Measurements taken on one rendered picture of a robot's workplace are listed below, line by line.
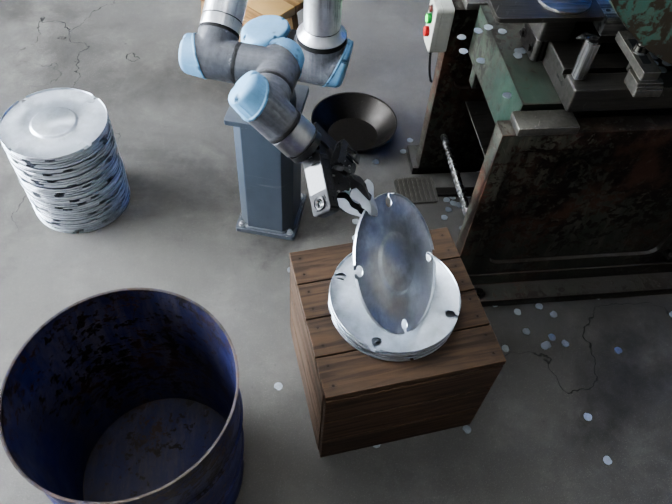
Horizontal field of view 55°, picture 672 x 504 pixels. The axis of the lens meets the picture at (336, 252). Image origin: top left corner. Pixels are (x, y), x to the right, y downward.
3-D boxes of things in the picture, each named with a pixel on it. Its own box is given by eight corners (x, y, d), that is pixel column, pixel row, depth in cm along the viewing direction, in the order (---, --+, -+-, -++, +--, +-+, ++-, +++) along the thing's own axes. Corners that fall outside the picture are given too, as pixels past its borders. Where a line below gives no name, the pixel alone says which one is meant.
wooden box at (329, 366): (319, 458, 158) (325, 399, 130) (289, 326, 179) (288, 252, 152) (471, 424, 165) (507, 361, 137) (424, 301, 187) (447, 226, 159)
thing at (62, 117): (42, 176, 167) (41, 174, 166) (-23, 126, 176) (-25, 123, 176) (129, 120, 181) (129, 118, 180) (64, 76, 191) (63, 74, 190)
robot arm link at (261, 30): (250, 53, 164) (247, 5, 154) (301, 62, 163) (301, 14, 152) (235, 81, 157) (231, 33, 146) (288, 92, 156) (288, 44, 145)
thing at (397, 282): (363, 348, 121) (366, 348, 120) (343, 196, 120) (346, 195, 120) (440, 319, 143) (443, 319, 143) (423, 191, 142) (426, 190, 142)
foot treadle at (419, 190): (397, 214, 192) (399, 202, 188) (391, 189, 198) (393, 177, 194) (583, 204, 199) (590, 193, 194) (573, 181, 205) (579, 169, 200)
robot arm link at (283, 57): (248, 27, 117) (229, 65, 111) (307, 37, 116) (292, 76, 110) (251, 61, 124) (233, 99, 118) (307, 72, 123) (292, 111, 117)
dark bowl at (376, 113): (314, 167, 217) (315, 152, 212) (307, 108, 235) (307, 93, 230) (401, 163, 221) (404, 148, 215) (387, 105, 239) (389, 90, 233)
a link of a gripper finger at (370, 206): (391, 192, 127) (360, 164, 122) (387, 215, 124) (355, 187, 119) (379, 198, 129) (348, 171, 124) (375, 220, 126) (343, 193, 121)
